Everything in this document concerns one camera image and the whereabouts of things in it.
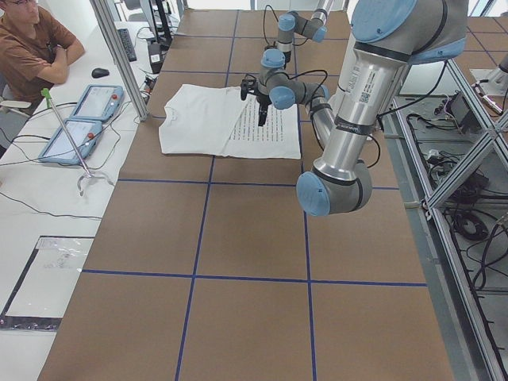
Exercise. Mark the black keyboard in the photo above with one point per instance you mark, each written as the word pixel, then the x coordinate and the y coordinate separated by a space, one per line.
pixel 127 44

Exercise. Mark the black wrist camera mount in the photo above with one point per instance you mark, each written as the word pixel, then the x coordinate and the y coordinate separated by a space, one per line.
pixel 248 86

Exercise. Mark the black box under frame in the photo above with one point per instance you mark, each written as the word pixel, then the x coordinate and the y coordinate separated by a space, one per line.
pixel 458 107

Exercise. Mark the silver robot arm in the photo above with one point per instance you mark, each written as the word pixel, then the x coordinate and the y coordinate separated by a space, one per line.
pixel 313 28
pixel 385 37

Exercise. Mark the white long-sleeve printed shirt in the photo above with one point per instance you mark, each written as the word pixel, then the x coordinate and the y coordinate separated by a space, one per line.
pixel 215 121

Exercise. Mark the metal rod stand green tip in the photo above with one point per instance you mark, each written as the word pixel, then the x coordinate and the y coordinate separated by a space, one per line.
pixel 88 173

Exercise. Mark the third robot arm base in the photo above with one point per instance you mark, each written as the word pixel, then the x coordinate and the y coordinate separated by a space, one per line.
pixel 491 83

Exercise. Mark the blue teach pendant far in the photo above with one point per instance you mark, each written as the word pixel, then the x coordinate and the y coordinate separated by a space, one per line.
pixel 98 103

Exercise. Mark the person in brown shirt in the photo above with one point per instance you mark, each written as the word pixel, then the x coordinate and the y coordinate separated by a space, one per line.
pixel 36 50

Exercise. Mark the black bordered white sheet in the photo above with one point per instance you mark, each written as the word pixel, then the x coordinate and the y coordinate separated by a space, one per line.
pixel 44 288

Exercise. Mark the aluminium frame post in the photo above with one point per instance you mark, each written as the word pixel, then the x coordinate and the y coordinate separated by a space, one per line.
pixel 109 31

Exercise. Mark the black computer mouse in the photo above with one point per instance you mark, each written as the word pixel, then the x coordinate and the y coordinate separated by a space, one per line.
pixel 99 73

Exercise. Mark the black power adapter box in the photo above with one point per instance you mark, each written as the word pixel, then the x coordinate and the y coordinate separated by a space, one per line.
pixel 155 57

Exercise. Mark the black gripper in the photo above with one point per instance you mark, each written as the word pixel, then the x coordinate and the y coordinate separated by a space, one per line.
pixel 263 101

